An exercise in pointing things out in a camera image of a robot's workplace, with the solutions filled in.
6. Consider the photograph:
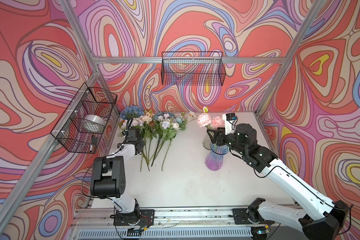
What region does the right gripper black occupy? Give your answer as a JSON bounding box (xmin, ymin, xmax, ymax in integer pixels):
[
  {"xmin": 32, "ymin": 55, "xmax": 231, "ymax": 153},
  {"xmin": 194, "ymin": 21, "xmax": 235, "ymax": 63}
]
[{"xmin": 206, "ymin": 126, "xmax": 247, "ymax": 156}]

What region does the pink peony flower stem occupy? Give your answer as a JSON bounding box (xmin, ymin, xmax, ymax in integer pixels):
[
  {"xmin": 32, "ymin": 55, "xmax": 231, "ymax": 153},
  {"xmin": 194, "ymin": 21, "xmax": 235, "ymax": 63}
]
[{"xmin": 197, "ymin": 107, "xmax": 225, "ymax": 133}]

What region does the pastel mixed flower bouquet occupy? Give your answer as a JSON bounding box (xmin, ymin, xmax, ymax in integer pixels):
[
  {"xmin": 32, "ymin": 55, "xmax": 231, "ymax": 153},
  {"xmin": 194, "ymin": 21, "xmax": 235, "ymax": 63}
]
[{"xmin": 151, "ymin": 112, "xmax": 181, "ymax": 167}]

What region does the cream peach rose bunch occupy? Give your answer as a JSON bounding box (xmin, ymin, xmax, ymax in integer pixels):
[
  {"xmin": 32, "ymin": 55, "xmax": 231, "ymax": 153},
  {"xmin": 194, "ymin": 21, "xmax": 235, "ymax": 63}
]
[{"xmin": 139, "ymin": 110, "xmax": 154, "ymax": 171}]

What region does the blue hydrangea flower stem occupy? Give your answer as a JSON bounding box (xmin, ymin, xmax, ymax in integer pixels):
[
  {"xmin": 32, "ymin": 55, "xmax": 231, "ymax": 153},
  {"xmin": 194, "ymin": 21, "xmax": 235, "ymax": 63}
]
[{"xmin": 119, "ymin": 106, "xmax": 144, "ymax": 144}]

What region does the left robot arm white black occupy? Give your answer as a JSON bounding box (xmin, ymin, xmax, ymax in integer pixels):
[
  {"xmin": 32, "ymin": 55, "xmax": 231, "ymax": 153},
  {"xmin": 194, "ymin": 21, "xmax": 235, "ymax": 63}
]
[{"xmin": 90, "ymin": 128, "xmax": 145, "ymax": 216}]

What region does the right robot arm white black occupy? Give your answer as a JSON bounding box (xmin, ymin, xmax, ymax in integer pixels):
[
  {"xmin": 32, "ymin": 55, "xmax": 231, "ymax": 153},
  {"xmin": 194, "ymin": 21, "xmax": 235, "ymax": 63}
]
[{"xmin": 207, "ymin": 124, "xmax": 352, "ymax": 240}]

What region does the clear ribbed glass vase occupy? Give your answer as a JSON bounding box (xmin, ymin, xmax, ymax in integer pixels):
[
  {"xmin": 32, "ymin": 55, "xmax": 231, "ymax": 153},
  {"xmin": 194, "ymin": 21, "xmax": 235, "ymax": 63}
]
[{"xmin": 203, "ymin": 133, "xmax": 212, "ymax": 150}]

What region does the purple ribbed glass vase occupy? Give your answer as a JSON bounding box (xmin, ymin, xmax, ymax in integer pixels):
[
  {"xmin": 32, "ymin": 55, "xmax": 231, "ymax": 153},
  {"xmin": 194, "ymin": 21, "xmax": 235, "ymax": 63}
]
[{"xmin": 205, "ymin": 144, "xmax": 229, "ymax": 171}]

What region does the teal succulent flower bunch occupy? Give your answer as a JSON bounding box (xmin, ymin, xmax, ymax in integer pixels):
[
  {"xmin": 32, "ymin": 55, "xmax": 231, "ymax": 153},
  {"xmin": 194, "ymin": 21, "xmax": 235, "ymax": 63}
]
[{"xmin": 154, "ymin": 111, "xmax": 196, "ymax": 131}]

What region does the silver tape roll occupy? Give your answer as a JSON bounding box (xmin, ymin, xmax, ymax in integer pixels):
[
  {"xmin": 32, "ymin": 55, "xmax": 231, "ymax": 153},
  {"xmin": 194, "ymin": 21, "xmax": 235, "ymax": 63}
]
[{"xmin": 80, "ymin": 115, "xmax": 106, "ymax": 134}]

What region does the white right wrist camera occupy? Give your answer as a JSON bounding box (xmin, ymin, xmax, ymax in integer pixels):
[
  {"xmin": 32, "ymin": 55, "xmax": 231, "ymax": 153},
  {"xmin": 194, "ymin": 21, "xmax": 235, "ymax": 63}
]
[{"xmin": 223, "ymin": 113, "xmax": 238, "ymax": 135}]

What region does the black wire basket left wall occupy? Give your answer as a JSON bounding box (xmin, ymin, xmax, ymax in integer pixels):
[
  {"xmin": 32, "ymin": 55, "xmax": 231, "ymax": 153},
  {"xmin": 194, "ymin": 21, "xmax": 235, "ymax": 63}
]
[{"xmin": 51, "ymin": 83, "xmax": 118, "ymax": 154}]

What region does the black wire basket wall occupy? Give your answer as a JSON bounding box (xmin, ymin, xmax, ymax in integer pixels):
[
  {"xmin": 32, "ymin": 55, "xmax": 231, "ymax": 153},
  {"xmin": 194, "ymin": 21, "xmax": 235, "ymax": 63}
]
[
  {"xmin": 51, "ymin": 83, "xmax": 118, "ymax": 154},
  {"xmin": 161, "ymin": 51, "xmax": 226, "ymax": 87}
]

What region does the black wire basket back wall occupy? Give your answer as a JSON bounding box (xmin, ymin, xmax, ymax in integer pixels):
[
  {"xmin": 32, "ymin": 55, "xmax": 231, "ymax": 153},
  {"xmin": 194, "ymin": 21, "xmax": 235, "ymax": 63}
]
[{"xmin": 161, "ymin": 51, "xmax": 226, "ymax": 87}]

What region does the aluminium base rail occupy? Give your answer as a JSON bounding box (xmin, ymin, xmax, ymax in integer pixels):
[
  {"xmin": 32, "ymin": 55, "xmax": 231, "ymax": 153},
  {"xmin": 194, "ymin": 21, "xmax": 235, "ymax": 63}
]
[{"xmin": 65, "ymin": 206, "xmax": 306, "ymax": 240}]

